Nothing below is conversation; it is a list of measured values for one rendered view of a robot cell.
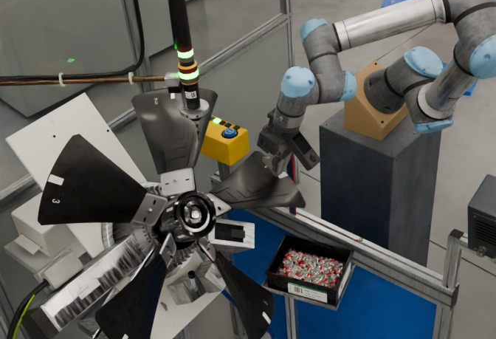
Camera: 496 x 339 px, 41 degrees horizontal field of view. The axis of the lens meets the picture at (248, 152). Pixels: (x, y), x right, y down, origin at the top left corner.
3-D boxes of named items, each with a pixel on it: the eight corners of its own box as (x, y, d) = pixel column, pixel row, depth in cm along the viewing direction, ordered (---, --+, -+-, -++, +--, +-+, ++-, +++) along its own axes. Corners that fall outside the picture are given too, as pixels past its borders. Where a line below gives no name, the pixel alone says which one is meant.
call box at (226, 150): (195, 153, 225) (190, 128, 219) (215, 139, 231) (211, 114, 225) (231, 170, 217) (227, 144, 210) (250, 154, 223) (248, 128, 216)
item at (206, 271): (209, 293, 191) (190, 279, 189) (218, 276, 194) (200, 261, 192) (223, 291, 185) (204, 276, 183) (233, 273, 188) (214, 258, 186)
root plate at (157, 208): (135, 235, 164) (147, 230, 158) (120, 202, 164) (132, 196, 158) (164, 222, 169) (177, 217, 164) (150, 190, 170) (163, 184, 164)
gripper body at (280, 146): (272, 134, 184) (280, 102, 175) (297, 151, 181) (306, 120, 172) (255, 148, 180) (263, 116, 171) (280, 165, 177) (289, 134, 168)
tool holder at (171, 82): (169, 120, 155) (162, 83, 150) (174, 103, 161) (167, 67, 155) (207, 118, 154) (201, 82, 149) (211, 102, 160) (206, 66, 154)
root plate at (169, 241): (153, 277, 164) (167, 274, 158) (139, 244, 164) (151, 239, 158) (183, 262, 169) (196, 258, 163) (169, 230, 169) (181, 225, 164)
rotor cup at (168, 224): (162, 259, 168) (185, 252, 158) (139, 207, 169) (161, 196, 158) (206, 237, 177) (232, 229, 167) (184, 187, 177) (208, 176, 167)
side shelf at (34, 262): (6, 253, 214) (3, 247, 213) (92, 193, 235) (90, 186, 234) (52, 286, 201) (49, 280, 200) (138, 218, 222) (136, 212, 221)
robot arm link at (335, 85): (349, 52, 168) (309, 56, 164) (362, 91, 165) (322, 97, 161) (337, 66, 175) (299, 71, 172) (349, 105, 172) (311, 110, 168)
